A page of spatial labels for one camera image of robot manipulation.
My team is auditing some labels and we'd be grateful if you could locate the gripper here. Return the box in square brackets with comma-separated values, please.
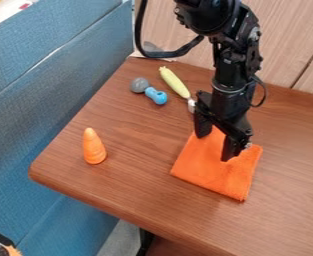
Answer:
[192, 79, 255, 163]

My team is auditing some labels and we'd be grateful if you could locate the orange cloth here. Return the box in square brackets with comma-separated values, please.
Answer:
[169, 126, 265, 202]

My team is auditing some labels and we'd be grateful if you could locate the yellow toy corn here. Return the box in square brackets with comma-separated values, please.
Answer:
[157, 66, 193, 100]

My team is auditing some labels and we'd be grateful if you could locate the blue and grey toy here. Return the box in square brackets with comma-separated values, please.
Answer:
[129, 77, 170, 106]

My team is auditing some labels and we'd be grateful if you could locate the orange toy carrot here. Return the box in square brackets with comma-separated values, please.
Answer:
[81, 127, 108, 165]

